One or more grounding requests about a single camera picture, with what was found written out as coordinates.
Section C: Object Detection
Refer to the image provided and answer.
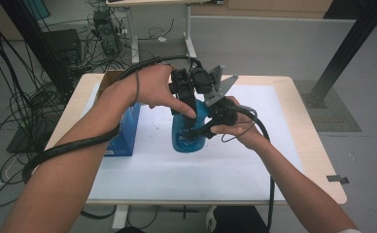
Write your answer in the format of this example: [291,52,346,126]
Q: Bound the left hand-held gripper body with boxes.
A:
[169,64,225,113]

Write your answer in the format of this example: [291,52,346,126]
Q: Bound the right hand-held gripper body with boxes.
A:
[204,75,240,127]

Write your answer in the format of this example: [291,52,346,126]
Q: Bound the blue detergent bottle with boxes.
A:
[171,98,210,153]

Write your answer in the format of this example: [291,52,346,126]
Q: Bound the blue cardboard box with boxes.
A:
[95,69,142,157]

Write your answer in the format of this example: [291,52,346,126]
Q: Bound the person's left hand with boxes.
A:
[120,63,197,119]

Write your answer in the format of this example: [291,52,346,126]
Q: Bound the person's right hand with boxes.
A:
[210,95,268,151]

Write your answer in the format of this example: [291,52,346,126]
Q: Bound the white table mat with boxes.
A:
[81,82,304,202]

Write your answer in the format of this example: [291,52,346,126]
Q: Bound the white desk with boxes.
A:
[105,0,224,67]

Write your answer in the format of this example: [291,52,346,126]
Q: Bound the black computer tower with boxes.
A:
[92,9,121,56]

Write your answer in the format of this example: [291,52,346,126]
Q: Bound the person's dark trousers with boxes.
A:
[115,205,270,233]

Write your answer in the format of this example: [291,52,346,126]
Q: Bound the light wooden table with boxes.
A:
[44,73,348,206]

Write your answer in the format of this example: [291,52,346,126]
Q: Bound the grey floor mat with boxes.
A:
[294,79,362,133]

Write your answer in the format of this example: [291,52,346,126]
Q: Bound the black box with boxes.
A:
[42,28,83,66]

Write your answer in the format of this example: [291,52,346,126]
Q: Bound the black tape strip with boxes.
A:
[326,174,350,185]

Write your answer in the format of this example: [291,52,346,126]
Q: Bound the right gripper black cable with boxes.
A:
[222,105,277,232]

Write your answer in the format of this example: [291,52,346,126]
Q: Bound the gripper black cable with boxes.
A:
[222,105,277,232]
[21,55,204,183]

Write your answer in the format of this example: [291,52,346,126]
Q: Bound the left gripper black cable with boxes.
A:
[21,55,204,183]

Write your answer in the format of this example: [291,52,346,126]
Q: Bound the black metal frame post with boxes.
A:
[0,0,71,95]
[301,0,377,110]

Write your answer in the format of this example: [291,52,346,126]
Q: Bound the black floor base plate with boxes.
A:
[6,119,61,154]

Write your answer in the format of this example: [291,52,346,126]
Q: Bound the tangle of black floor cables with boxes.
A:
[0,0,136,210]

